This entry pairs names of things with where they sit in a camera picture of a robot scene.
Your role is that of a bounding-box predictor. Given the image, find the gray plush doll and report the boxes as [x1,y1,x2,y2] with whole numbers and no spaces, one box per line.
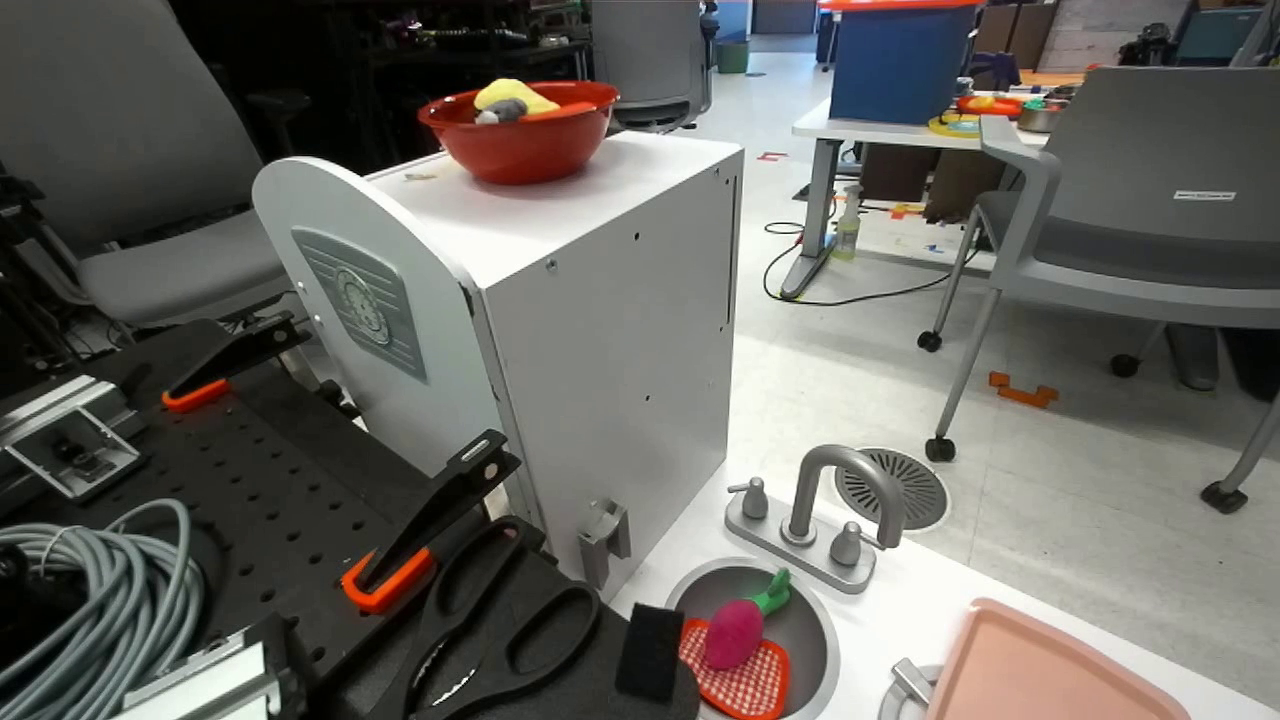
[472,96,531,134]

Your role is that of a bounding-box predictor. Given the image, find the red plastic bowl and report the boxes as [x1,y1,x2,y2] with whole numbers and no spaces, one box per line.
[418,78,623,188]

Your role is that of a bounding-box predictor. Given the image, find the white toy kitchen cabinet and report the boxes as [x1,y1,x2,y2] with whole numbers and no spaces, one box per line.
[247,130,750,594]

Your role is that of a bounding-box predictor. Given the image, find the gray toy faucet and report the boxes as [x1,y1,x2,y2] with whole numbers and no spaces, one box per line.
[719,439,914,599]

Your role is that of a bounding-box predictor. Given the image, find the clear bottle under table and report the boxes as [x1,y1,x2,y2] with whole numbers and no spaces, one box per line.
[826,185,864,263]

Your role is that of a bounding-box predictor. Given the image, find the orange toy block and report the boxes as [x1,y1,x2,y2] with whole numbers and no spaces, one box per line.
[524,102,606,130]

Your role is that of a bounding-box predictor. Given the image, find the green toy piece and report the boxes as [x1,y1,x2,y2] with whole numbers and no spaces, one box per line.
[744,569,801,621]

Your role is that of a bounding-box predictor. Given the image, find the pink toy fruit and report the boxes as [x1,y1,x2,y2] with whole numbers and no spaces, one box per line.
[701,598,768,678]

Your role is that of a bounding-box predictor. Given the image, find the small black block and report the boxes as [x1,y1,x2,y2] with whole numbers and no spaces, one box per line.
[614,599,690,707]

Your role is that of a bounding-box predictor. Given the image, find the round gray drain grate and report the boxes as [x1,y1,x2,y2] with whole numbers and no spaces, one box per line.
[832,443,957,535]

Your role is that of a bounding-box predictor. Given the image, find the round gray toy sink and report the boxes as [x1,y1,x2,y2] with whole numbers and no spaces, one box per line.
[664,557,845,720]

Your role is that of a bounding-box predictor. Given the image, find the black moulded foam case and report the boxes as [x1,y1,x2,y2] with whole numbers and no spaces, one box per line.
[316,517,706,720]

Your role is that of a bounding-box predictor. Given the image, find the green waste bin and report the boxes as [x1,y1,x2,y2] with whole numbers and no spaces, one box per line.
[714,30,755,81]

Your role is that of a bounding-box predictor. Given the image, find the white background table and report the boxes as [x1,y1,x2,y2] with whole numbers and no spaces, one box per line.
[777,96,1060,305]

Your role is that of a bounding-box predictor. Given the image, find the orange mesh strainer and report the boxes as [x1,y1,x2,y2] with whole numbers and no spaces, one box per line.
[677,614,801,720]

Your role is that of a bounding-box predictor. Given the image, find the brown cardboard box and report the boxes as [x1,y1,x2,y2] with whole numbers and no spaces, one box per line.
[856,140,1012,228]

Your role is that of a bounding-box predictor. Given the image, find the black perforated breadboard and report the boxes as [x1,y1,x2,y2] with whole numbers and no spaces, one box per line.
[76,323,463,684]

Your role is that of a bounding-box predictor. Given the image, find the orange floor piece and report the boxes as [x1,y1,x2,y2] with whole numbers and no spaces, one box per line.
[983,367,1065,413]

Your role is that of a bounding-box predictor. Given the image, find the blue storage bin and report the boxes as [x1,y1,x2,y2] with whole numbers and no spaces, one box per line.
[826,0,989,130]

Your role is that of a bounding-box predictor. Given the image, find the colourful toys on table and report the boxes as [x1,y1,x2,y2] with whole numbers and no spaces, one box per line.
[927,85,1060,140]

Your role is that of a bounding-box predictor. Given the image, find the pink plastic tray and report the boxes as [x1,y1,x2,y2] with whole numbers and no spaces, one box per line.
[926,598,1191,720]

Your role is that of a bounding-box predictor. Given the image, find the gray chair with casters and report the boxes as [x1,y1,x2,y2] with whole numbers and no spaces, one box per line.
[917,63,1280,521]

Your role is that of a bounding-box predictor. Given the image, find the silver metal plate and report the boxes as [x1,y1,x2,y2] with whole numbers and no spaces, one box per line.
[109,623,291,720]

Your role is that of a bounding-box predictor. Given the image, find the gray padded office chair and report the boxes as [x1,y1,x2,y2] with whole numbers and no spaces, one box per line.
[0,0,298,331]

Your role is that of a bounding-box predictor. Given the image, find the black floor cable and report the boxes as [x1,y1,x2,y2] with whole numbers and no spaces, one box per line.
[762,215,970,313]

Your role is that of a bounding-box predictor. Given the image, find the black clamp orange handle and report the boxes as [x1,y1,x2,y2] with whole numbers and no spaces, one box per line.
[155,313,316,422]
[338,427,524,621]

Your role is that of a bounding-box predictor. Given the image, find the gray cable bundle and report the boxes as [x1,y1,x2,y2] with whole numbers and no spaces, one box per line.
[0,498,210,720]

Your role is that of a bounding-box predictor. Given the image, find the silver metal bracket box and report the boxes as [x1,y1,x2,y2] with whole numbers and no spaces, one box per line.
[0,371,148,508]

